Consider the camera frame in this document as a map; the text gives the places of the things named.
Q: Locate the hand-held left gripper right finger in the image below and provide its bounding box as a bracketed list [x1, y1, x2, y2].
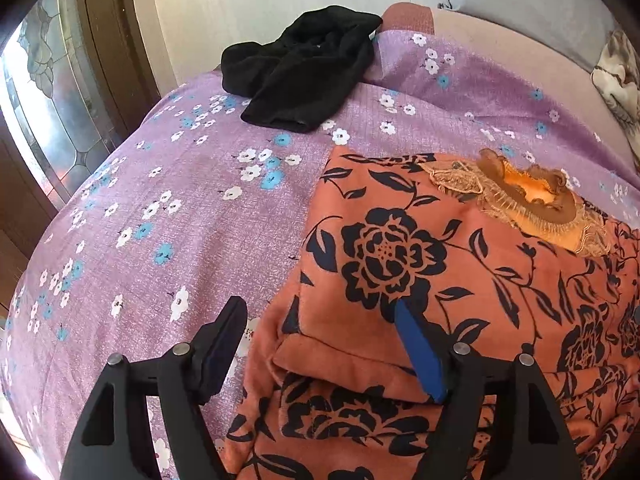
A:
[394, 301, 585, 480]

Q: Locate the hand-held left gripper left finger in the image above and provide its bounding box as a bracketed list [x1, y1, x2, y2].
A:
[59, 296, 249, 480]

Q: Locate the orange black floral garment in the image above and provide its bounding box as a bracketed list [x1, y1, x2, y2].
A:
[220, 146, 640, 480]

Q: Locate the purple floral bedsheet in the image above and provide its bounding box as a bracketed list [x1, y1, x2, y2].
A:
[0, 30, 640, 480]

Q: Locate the brown stained glass door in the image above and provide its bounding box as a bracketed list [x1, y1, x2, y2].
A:
[0, 0, 162, 311]

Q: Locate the pink mattress cover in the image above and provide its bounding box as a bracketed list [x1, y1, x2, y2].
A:
[382, 2, 640, 161]

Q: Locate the tiger print blanket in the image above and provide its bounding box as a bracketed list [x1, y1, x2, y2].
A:
[591, 27, 640, 146]

